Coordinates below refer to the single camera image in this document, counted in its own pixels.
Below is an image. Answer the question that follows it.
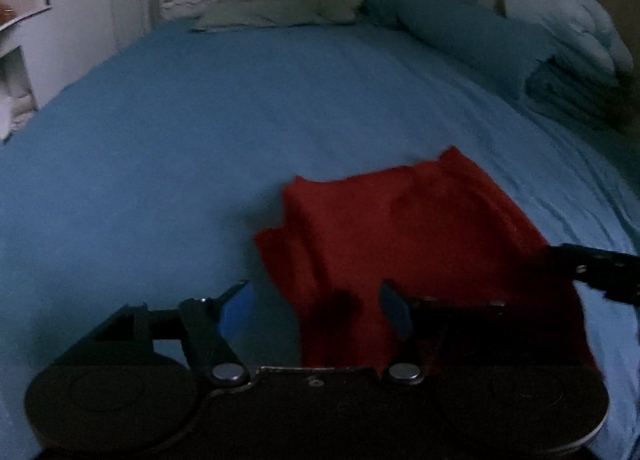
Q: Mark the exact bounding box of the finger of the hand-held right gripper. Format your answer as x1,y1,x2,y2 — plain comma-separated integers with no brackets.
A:
542,242,640,307

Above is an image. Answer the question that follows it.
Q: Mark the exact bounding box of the pale blue bundled comforter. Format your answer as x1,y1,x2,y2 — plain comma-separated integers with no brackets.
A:
502,0,634,87

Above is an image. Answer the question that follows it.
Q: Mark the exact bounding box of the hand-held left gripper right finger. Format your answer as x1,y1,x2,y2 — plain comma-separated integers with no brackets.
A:
378,279,507,386

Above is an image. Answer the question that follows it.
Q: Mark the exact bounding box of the folded blue blanket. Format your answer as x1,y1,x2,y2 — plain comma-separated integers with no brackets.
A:
524,59,628,132

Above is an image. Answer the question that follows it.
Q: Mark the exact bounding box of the white open shelf unit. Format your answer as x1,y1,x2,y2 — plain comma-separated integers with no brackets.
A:
0,0,53,142

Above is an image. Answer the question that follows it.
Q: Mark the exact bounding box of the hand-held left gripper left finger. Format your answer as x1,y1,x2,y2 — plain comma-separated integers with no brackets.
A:
64,279,251,387

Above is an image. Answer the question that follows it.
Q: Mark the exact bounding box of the large grey-green pillow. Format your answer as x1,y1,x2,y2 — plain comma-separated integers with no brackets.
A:
191,0,367,32

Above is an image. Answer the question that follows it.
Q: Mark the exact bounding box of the teal rolled pillow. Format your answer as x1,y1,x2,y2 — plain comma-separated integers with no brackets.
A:
361,0,557,102

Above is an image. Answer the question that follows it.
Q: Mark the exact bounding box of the red long-sleeved sweater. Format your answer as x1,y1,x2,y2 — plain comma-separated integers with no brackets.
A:
253,145,602,377

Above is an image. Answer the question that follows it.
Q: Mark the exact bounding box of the bed with blue sheet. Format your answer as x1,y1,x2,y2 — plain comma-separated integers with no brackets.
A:
0,15,640,460

